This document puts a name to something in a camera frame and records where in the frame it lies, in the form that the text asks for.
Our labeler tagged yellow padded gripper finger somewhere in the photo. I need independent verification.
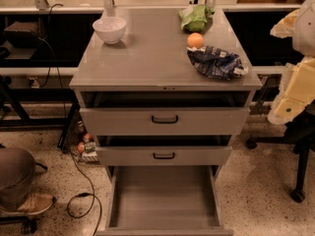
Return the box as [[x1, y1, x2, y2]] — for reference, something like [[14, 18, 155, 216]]
[[270, 9, 299, 38], [268, 56, 315, 125]]

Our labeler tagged blue chip bag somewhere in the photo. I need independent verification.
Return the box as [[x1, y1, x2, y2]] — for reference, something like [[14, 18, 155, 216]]
[[187, 45, 248, 80]]

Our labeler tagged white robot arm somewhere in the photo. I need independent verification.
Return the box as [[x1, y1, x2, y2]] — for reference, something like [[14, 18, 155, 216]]
[[268, 0, 315, 125]]

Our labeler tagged grey metal drawer cabinet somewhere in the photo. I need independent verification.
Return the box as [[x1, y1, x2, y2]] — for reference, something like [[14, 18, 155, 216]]
[[69, 6, 264, 236]]

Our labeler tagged middle grey drawer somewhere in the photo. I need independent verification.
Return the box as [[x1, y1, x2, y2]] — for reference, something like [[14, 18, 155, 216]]
[[96, 147, 231, 166]]

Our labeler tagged bottom grey open drawer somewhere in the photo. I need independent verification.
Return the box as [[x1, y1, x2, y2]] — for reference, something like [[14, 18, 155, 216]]
[[96, 165, 233, 236]]

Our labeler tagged top grey drawer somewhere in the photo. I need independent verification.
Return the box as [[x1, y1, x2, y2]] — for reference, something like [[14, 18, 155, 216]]
[[80, 107, 249, 136]]

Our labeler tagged black office chair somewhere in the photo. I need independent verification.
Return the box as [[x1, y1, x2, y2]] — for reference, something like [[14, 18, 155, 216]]
[[245, 100, 315, 203]]

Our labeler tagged orange fruit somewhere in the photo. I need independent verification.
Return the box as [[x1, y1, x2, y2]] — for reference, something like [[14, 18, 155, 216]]
[[187, 32, 204, 48]]

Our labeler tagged white ceramic bowl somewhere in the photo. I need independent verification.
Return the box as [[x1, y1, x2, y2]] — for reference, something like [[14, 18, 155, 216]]
[[93, 17, 127, 44]]

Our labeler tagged dark box on shelf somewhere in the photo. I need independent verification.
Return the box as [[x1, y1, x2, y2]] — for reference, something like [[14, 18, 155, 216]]
[[4, 22, 39, 48]]

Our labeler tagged tan sneaker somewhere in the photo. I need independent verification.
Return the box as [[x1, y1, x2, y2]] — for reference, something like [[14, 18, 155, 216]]
[[0, 193, 56, 215]]

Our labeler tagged wire basket with items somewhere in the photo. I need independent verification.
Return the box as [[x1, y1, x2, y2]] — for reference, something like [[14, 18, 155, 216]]
[[64, 111, 98, 163]]

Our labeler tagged black power cable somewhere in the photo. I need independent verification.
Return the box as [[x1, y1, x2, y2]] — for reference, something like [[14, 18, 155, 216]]
[[35, 3, 103, 236]]

